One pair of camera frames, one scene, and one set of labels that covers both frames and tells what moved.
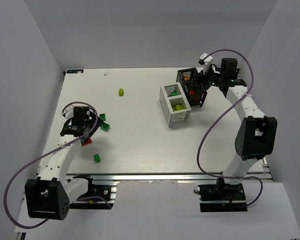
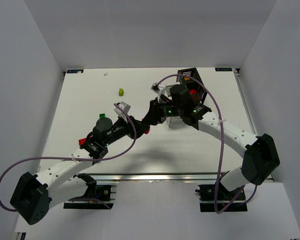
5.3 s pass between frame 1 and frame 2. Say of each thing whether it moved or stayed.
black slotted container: stayed
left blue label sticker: stayed
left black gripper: moved
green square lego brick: stayed
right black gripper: moved
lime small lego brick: stayed
